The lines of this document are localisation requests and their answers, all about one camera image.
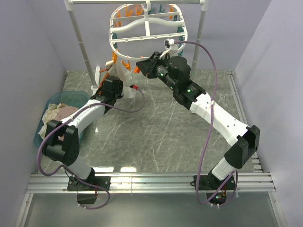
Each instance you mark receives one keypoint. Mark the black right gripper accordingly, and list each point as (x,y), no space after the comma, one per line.
(147,67)

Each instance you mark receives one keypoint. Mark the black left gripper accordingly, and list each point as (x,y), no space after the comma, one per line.
(120,89)

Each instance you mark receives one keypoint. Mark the orange clip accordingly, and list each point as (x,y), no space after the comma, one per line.
(136,70)
(114,57)
(127,64)

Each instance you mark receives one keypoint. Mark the white oval clip hanger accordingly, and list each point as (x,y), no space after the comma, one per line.
(134,27)

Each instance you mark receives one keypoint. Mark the orange and beige underwear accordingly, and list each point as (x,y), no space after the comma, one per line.
(114,69)

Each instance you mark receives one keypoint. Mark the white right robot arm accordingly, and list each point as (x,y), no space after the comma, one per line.
(174,72)

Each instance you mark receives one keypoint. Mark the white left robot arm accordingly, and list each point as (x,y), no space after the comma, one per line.
(62,139)

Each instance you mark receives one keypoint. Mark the teal plastic laundry basket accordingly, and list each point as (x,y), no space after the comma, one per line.
(70,98)

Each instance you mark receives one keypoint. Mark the pink cloth in basket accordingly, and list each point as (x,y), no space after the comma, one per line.
(64,112)

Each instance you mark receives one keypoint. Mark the cream cloth in basket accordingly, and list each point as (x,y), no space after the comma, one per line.
(50,114)

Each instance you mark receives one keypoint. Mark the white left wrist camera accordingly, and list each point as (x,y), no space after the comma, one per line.
(129,91)

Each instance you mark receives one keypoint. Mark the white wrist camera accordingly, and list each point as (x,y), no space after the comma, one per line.
(129,91)
(171,48)

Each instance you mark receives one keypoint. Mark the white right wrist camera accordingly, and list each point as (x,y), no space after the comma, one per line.
(171,48)

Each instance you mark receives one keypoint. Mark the white clothes rack frame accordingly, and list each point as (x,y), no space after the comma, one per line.
(70,8)

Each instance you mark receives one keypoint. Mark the aluminium mounting rail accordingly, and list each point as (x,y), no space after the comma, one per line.
(148,183)

